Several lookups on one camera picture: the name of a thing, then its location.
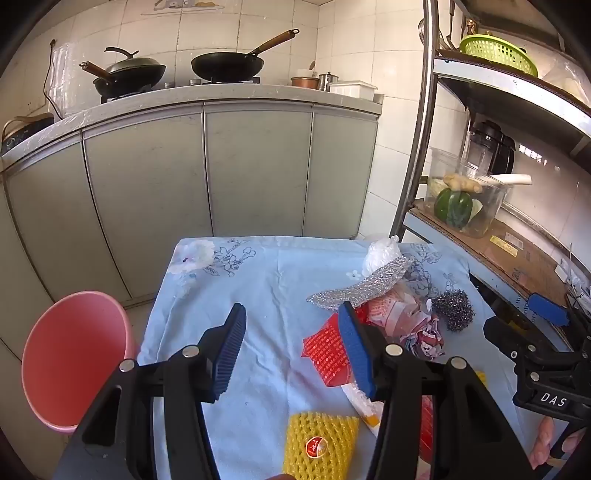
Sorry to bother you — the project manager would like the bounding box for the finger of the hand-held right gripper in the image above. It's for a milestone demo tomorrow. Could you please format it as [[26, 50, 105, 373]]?
[[483, 316, 578, 370], [527, 293, 578, 342]]

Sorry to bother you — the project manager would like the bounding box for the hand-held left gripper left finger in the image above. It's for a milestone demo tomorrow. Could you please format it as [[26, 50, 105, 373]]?
[[81, 303, 247, 480]]

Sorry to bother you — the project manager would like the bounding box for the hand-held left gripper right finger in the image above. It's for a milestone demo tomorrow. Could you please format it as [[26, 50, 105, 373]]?
[[338, 301, 513, 480]]

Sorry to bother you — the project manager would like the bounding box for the red packet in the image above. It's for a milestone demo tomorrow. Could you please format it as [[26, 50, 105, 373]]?
[[302, 314, 365, 388]]

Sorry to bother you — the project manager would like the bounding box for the steel wool ball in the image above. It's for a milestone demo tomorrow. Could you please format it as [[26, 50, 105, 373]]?
[[431, 290, 476, 332]]

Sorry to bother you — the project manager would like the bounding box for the colourful patterned rag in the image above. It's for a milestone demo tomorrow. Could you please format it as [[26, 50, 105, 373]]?
[[399, 314, 446, 358]]

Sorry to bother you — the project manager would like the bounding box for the white plastic bag ball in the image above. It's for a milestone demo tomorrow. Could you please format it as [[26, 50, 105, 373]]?
[[361, 234, 402, 274]]

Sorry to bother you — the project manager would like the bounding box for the yellow foam net red sticker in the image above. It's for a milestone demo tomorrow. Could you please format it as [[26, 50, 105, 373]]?
[[283, 412, 360, 480]]

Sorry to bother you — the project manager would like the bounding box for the pink plastic bucket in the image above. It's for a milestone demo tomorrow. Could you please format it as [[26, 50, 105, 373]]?
[[21, 291, 139, 435]]

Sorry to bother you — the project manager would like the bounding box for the person's right hand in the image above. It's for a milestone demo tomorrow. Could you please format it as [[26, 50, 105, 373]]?
[[527, 415, 587, 472]]

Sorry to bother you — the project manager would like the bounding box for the brown cardboard sheet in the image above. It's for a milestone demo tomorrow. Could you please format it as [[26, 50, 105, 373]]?
[[413, 198, 578, 296]]

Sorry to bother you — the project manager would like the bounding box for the blue floral tablecloth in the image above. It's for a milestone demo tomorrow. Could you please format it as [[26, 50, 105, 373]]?
[[136, 235, 571, 480]]

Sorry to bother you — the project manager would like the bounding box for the clear plastic container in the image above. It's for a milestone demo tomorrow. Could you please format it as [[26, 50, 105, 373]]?
[[425, 147, 513, 238]]

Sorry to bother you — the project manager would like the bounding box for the green bell pepper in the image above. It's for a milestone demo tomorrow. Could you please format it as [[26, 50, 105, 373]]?
[[434, 187, 474, 230]]

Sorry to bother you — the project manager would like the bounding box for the ginger root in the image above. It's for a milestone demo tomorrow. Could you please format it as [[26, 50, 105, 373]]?
[[443, 173, 483, 193]]

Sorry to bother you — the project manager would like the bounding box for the black blender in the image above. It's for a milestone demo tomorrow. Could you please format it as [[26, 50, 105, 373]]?
[[462, 121, 515, 178]]

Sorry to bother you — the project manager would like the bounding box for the grey kitchen cabinet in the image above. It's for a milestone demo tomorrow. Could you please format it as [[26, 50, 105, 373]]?
[[0, 83, 384, 315]]

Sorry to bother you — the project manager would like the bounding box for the steel kitchen rack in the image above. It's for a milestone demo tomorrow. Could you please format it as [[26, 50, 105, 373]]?
[[389, 0, 591, 352]]

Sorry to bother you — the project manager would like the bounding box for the clear plastic bag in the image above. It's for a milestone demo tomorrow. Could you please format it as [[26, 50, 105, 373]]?
[[540, 55, 591, 107]]

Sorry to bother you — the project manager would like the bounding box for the green plastic basket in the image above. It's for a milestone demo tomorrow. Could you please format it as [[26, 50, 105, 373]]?
[[459, 34, 539, 78]]

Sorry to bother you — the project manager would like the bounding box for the white rectangular container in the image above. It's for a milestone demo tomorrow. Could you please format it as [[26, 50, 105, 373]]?
[[329, 80, 378, 100]]

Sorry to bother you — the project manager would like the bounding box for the gas stove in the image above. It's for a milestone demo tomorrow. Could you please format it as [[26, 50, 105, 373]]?
[[99, 76, 262, 104]]

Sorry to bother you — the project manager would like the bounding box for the dark wok lid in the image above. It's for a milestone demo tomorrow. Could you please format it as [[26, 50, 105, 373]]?
[[104, 47, 166, 79]]

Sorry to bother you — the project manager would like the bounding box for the clear plastic sheet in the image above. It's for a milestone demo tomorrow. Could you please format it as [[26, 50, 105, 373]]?
[[50, 41, 107, 116]]

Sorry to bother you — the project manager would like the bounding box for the black wok wooden handle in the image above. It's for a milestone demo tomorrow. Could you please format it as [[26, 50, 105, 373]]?
[[79, 61, 167, 99], [191, 28, 300, 81]]

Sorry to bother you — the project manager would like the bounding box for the black pot brass handle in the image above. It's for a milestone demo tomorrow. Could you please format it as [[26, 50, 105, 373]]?
[[0, 113, 55, 155]]

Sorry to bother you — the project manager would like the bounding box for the black cable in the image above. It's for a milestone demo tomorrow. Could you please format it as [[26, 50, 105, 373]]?
[[44, 39, 58, 114]]

